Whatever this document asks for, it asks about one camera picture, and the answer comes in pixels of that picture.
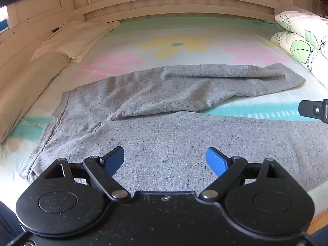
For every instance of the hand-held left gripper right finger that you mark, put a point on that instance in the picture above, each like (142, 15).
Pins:
(216, 160)

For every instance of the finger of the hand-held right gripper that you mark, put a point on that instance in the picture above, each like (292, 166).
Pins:
(311, 110)

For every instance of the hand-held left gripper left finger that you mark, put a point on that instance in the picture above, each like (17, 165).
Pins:
(112, 160)

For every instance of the grey pants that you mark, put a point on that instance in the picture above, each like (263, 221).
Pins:
(153, 133)

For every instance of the floral green leaf pillow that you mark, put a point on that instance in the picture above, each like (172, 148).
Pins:
(302, 21)
(294, 48)

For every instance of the long cream pillow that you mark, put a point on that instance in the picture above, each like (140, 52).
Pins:
(28, 87)

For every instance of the person's dark blue clothing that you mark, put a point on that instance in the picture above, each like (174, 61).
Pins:
(7, 223)

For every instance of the small cream pillow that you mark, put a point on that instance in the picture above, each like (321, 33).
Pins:
(71, 38)

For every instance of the floral bed sheet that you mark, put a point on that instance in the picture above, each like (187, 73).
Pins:
(184, 33)

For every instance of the cream wooden side shelf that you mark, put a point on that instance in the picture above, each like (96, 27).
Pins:
(33, 18)

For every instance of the blue box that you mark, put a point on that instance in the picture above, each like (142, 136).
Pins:
(3, 27)

